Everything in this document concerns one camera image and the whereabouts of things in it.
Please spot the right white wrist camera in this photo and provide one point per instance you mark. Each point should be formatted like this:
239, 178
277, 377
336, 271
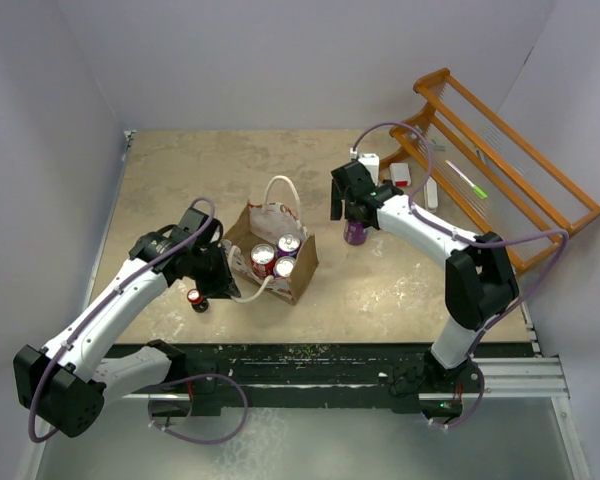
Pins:
371, 162

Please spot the red soda can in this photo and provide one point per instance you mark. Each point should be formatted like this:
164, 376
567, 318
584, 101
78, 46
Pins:
263, 259

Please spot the small dark red-capped bottle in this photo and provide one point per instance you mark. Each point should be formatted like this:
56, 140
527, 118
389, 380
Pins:
197, 301

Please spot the white oblong case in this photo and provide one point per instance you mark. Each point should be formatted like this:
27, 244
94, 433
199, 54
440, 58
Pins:
431, 199

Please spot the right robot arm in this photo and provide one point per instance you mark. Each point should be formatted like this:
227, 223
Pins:
479, 282

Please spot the white red small box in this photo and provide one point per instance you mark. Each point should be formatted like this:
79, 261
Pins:
400, 174

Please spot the wooden tiered rack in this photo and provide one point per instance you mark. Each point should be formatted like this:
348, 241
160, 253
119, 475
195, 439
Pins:
529, 197

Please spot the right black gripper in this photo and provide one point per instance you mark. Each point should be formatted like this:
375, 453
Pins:
337, 204

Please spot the purple soda can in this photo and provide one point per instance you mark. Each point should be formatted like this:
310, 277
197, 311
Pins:
284, 266
288, 245

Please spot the patterned canvas tote bag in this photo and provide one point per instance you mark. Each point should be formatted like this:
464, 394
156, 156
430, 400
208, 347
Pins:
265, 222

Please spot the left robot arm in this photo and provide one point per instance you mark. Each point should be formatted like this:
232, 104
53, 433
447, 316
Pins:
66, 383

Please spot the purple Fanta can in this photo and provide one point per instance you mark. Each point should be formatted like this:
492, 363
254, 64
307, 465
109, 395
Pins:
355, 233

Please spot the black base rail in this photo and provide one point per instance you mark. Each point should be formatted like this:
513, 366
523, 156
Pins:
387, 376

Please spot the purple soda can front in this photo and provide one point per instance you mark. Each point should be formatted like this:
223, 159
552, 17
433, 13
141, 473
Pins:
284, 266

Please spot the green tipped white pen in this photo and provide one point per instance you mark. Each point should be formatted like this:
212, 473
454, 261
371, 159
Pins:
480, 193

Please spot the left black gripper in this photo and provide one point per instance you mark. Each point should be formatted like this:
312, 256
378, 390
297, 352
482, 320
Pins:
223, 284

